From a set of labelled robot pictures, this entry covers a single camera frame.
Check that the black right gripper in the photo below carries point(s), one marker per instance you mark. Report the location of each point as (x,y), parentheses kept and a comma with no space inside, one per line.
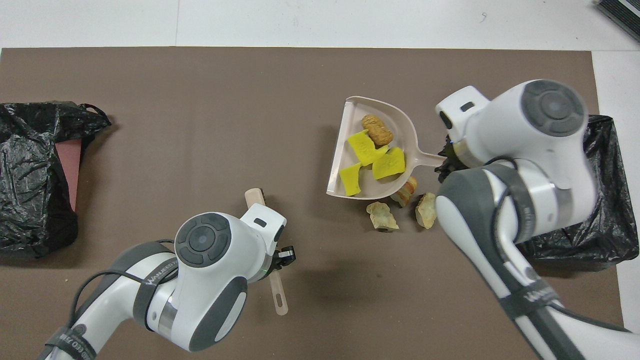
(450,160)

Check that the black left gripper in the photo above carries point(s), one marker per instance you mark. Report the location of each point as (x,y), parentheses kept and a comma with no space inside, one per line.
(270,265)

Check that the beige hand brush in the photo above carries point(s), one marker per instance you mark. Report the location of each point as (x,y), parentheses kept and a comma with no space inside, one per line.
(279,295)

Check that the orange striped foam chunk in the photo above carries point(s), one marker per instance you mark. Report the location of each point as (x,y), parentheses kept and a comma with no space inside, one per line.
(407,192)

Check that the beige plastic dustpan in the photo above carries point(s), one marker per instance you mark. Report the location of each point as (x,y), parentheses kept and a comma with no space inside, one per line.
(402,127)

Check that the pale beige foam chunk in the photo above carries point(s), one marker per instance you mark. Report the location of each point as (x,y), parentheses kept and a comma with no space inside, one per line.
(382,216)
(425,212)

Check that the yellow sponge piece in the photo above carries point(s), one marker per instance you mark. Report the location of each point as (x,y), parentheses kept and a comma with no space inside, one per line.
(390,164)
(365,147)
(351,180)

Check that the brown cork lump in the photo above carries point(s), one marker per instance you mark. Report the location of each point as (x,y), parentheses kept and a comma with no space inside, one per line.
(377,130)

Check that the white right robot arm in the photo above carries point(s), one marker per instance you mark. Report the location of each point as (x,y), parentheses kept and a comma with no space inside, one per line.
(525,125)

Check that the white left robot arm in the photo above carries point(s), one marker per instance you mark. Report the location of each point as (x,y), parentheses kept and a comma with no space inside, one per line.
(210,280)

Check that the black bag lined bin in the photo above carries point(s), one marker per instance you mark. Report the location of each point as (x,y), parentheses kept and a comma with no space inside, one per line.
(600,225)

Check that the brown table mat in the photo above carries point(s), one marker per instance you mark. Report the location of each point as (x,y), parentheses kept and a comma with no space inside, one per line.
(200,100)

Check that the dark grey ribbed device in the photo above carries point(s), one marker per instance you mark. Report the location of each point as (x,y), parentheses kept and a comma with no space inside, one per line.
(625,10)

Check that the black bag with pink box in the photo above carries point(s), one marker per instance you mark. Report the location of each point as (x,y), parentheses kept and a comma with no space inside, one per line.
(30,220)

